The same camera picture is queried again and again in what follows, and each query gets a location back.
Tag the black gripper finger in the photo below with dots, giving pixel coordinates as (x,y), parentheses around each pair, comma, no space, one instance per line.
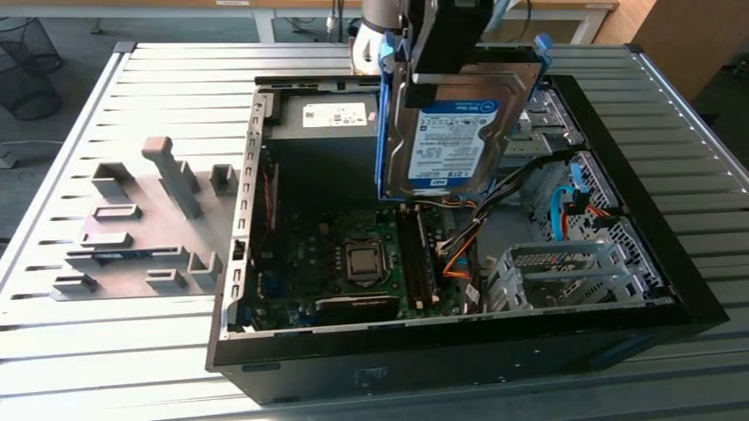
(438,57)

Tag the hard disk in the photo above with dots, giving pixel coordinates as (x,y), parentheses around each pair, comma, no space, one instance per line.
(450,149)

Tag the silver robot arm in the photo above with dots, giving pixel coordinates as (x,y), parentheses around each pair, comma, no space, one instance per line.
(366,48)

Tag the grey metal disk bay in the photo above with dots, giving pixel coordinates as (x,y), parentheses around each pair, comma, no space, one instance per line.
(509,289)

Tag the white framed table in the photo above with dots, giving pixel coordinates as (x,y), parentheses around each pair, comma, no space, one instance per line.
(585,26)

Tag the grey metal drive cage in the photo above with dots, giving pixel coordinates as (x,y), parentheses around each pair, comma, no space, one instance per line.
(538,147)

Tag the grey power supply unit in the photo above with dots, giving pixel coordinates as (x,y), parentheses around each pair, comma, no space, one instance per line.
(322,144)

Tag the wooden cabinet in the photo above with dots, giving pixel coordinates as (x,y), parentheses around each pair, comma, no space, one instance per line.
(690,35)

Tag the black CPU socket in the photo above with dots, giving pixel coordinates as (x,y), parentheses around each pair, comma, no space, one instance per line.
(366,242)

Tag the black RAM stick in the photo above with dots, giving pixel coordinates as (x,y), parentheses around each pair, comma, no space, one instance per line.
(409,254)

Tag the silver CPU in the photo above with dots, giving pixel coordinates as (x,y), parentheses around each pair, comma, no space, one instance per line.
(363,261)

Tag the green motherboard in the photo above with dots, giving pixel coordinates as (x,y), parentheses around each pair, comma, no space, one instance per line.
(305,245)

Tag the black graphics card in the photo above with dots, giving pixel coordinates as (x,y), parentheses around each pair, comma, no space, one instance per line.
(357,307)

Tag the grey parts rack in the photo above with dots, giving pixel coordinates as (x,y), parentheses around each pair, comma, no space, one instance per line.
(158,219)

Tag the black mesh wastebasket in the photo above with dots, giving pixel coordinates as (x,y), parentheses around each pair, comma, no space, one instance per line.
(29,79)

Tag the black PC case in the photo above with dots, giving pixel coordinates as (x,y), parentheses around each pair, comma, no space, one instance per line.
(410,364)

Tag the green RAM stick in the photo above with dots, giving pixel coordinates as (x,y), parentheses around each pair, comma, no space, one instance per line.
(116,255)

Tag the grey floor box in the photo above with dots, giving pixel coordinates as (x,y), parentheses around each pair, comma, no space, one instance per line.
(7,158)

